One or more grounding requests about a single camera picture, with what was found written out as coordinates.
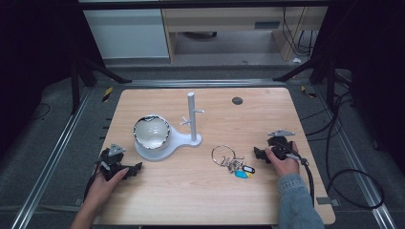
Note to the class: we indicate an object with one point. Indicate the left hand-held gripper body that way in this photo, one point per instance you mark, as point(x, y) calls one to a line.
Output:
point(111, 160)

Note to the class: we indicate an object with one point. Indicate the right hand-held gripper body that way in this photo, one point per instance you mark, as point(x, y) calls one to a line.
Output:
point(280, 148)

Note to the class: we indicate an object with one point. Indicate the person's right hand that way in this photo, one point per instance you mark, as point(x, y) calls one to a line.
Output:
point(286, 167)

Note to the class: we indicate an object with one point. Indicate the person's left hand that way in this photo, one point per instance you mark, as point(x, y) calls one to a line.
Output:
point(103, 189)

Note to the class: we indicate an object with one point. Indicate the white bowl with silver rim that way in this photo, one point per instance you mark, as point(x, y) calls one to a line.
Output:
point(152, 133)

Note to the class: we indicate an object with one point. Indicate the grey round table grommet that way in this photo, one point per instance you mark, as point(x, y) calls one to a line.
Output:
point(237, 100)

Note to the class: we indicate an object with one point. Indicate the yellow black striped tape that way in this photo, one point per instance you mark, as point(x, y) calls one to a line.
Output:
point(308, 91)
point(107, 94)

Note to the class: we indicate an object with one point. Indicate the white key stand with pegs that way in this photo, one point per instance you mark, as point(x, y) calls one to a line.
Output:
point(192, 127)

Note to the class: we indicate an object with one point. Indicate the black metal stand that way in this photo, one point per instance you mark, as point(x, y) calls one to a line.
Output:
point(324, 68)
point(76, 82)

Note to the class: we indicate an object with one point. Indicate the small white floor object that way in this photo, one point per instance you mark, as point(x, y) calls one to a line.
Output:
point(296, 60)

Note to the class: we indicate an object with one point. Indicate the white cabinet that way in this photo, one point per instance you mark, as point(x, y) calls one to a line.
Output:
point(127, 33)

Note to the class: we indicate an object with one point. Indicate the light wooden desk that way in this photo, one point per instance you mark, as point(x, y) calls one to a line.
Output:
point(223, 19)

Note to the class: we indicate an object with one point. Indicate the grey table bracket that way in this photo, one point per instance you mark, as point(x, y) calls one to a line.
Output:
point(78, 201)
point(327, 201)

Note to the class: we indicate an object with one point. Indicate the aluminium floor rail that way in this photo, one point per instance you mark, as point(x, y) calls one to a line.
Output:
point(353, 159)
point(47, 165)
point(203, 83)

